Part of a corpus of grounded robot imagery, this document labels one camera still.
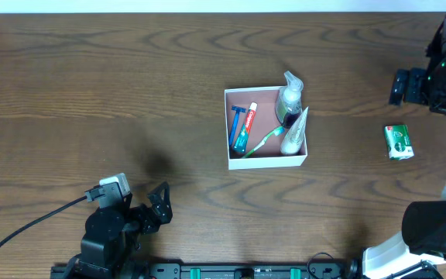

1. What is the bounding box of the green soap bar pack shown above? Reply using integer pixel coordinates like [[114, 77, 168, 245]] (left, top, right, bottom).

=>
[[384, 125, 414, 160]]

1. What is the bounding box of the Colgate toothpaste tube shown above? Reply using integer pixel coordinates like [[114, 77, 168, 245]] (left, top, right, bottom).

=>
[[233, 102, 258, 153]]

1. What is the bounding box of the blue disposable razor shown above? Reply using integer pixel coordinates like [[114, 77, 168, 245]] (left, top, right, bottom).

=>
[[228, 105, 246, 146]]

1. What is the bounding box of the green toothbrush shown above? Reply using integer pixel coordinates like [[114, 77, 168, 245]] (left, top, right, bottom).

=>
[[242, 126, 285, 158]]

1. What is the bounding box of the white lotion tube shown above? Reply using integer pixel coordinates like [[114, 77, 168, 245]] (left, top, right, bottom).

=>
[[280, 107, 309, 156]]

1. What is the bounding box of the clear pump soap bottle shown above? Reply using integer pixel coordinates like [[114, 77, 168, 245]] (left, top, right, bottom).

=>
[[275, 71, 304, 129]]

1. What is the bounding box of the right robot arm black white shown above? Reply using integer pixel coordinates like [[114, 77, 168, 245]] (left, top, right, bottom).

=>
[[349, 15, 446, 278]]

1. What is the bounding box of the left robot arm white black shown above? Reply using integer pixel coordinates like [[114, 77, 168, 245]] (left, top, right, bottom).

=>
[[52, 182, 173, 278]]

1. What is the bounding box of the white box pink interior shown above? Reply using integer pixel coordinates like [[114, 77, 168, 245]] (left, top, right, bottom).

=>
[[225, 86, 307, 170]]

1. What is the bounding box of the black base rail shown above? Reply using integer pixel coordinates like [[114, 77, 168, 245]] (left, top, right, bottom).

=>
[[50, 263, 439, 279]]

